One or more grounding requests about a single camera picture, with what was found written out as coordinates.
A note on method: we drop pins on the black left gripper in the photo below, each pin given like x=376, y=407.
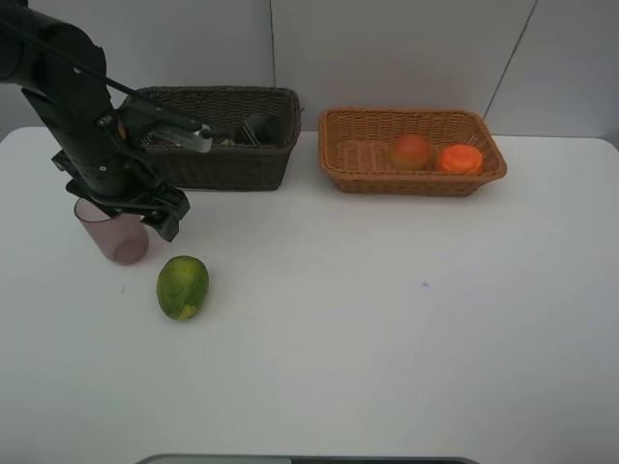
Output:
x=114, y=174

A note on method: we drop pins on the translucent purple plastic cup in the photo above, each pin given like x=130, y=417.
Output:
x=122, y=239

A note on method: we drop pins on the green mango fruit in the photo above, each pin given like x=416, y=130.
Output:
x=182, y=287

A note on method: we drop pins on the black pump bottle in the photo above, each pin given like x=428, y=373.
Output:
x=260, y=130

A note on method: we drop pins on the red orange peach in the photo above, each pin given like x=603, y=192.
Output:
x=411, y=152

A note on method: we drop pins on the orange tangerine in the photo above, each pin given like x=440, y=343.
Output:
x=460, y=159

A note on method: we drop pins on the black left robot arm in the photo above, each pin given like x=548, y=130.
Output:
x=58, y=67

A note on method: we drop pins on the dark brown wicker basket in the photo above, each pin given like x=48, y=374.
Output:
x=228, y=165

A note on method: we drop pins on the orange wicker basket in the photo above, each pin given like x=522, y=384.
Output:
x=355, y=144

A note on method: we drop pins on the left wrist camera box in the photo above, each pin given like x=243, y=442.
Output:
x=169, y=128

